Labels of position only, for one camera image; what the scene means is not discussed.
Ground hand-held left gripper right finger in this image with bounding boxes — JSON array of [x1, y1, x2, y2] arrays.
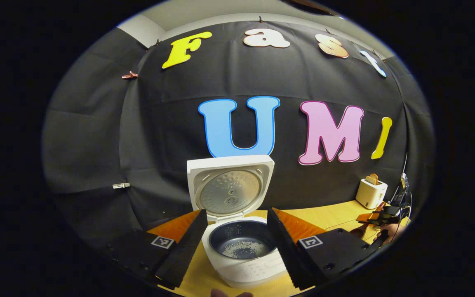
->
[[266, 207, 380, 290]]

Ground black backdrop cloth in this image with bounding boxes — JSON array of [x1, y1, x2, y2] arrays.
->
[[42, 21, 435, 252]]

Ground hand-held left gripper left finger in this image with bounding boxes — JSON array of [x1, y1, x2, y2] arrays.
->
[[106, 209, 208, 290]]

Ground white rice cooker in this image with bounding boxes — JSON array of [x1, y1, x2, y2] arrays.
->
[[187, 155, 289, 288]]

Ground thin gripper cable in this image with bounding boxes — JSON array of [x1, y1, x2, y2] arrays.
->
[[402, 181, 413, 217]]

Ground white toaster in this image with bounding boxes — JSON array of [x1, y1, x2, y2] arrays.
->
[[356, 178, 388, 210]]

